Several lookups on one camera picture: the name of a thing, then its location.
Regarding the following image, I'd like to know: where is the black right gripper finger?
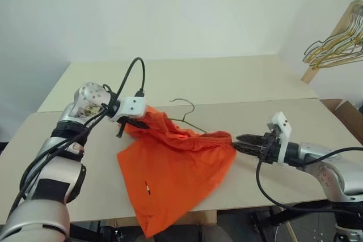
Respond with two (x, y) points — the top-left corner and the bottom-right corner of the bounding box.
(236, 133), (267, 145)
(232, 143), (267, 157)

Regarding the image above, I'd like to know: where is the orange t-shirt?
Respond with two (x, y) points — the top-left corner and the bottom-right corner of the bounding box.
(116, 105), (238, 239)

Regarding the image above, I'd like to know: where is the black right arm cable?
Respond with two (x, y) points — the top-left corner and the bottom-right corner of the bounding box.
(255, 146), (363, 212)

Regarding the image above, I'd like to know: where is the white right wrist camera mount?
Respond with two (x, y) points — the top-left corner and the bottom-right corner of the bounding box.
(265, 112), (293, 164)

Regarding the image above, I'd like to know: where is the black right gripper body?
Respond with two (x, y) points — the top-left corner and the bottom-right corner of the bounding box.
(262, 129), (282, 165)

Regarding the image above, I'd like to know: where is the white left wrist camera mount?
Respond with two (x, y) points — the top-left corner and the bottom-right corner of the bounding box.
(108, 96), (149, 124)

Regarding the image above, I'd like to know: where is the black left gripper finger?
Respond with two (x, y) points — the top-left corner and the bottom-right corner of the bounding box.
(127, 119), (150, 130)
(115, 119), (128, 138)

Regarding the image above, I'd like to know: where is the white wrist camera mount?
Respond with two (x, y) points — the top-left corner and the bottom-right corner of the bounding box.
(108, 96), (149, 124)
(265, 112), (293, 164)

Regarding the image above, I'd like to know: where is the green wire hanger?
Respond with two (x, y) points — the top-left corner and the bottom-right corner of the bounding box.
(168, 98), (208, 135)

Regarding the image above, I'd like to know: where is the wooden hanger rack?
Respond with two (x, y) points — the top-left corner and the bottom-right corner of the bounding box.
(301, 0), (363, 84)

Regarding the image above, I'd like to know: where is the black metal table frame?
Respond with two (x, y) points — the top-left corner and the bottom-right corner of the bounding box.
(249, 199), (339, 233)

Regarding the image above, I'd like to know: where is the bundle of wire hangers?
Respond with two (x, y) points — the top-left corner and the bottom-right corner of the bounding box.
(303, 33), (363, 65)
(319, 6), (363, 65)

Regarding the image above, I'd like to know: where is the brown cardboard box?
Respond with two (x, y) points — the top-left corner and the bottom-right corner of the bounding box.
(319, 98), (363, 152)

